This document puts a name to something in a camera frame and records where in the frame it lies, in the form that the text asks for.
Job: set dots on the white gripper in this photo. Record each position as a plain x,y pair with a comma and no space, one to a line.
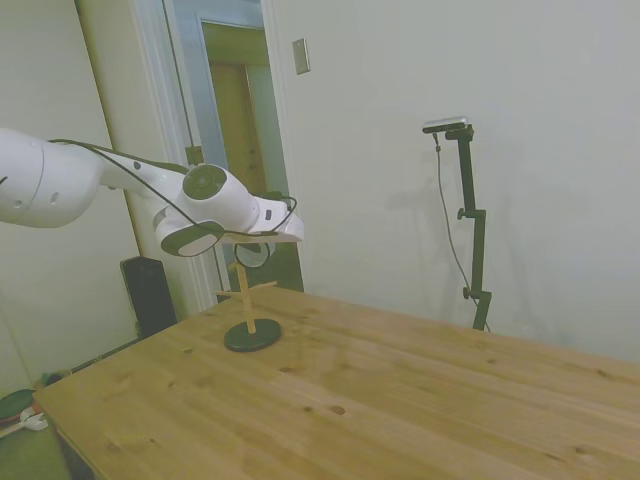
285,236

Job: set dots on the blue enamel mug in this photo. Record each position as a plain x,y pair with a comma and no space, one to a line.
252,255

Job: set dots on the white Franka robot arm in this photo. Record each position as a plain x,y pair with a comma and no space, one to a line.
50,180

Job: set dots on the wooden mug tree black base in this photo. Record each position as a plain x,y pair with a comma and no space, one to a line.
252,341

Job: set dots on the wooden hallway door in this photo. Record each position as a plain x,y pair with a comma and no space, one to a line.
235,125

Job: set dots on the brass door hinge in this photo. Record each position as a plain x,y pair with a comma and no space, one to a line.
194,154

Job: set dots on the black speaker box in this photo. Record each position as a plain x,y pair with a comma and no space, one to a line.
149,300

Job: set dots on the grey-blue open door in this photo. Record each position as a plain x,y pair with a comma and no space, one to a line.
192,100

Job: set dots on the dark floor rod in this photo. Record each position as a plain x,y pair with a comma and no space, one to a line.
100,357

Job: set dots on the small colourful floor item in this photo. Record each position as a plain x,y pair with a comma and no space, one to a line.
52,378

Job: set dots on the white closet door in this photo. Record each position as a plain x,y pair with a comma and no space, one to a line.
50,75

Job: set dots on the white floor item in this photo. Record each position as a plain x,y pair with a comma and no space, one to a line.
35,422

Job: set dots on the green floor item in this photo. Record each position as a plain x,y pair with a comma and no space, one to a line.
15,402

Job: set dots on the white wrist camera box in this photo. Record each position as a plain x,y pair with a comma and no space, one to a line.
272,215

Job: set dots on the metal wall switch plate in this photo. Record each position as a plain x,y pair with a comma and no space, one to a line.
301,56

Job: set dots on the white door frame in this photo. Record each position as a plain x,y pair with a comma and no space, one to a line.
150,100

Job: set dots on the black camera stand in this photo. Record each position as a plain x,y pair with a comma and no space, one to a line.
478,250

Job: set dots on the grey exterior camera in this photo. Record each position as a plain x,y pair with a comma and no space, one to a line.
447,124

